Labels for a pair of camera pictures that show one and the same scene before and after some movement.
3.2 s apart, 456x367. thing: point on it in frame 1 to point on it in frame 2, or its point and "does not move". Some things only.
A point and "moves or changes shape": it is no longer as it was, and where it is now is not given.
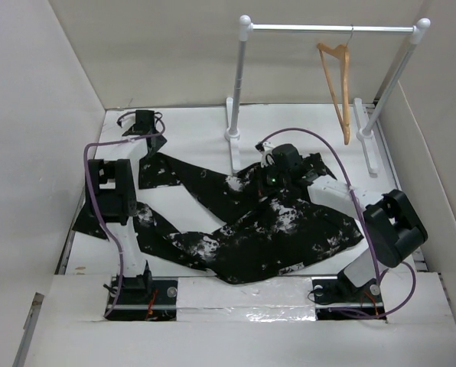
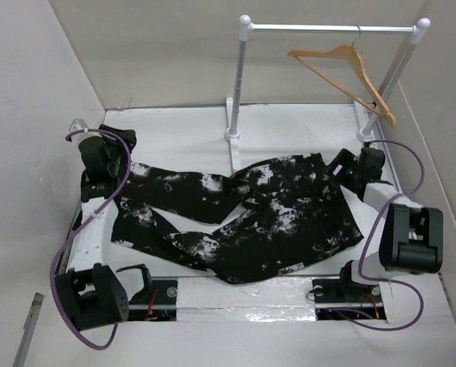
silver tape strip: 210,299 does not move
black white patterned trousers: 272,222 moves or changes shape
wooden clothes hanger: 343,53 to 350,51
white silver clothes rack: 368,116 does not move
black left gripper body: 158,141 to 118,153
